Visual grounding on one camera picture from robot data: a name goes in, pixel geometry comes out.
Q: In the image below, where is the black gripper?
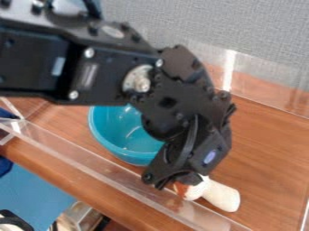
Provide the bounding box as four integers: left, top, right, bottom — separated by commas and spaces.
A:
141, 120, 231, 189

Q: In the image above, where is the brown and white toy mushroom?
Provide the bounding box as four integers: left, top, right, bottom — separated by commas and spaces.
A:
172, 174, 240, 212

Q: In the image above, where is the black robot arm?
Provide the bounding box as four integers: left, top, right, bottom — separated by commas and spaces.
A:
0, 0, 236, 189

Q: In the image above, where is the blue ceramic bowl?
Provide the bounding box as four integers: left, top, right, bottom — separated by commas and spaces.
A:
88, 105, 163, 166

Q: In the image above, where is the clear acrylic front barrier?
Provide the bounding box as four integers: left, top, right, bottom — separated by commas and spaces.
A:
0, 118, 252, 231

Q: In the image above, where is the clear acrylic barrier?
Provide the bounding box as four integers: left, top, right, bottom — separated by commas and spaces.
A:
140, 26, 309, 120
0, 118, 252, 231

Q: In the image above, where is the clear box under table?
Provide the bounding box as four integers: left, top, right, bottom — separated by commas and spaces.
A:
48, 201, 104, 231

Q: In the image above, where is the clear acrylic back barrier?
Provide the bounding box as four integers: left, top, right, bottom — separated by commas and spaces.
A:
140, 26, 309, 120

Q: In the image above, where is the blue cloth object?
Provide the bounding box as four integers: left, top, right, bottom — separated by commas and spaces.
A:
0, 107, 18, 178

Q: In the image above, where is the black object bottom left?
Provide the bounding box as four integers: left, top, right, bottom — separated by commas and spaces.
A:
0, 209, 33, 231

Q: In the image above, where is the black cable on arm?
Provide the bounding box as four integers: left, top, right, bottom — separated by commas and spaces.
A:
161, 114, 200, 170

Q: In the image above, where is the clear acrylic left bracket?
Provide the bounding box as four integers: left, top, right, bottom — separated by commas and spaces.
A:
0, 97, 23, 145

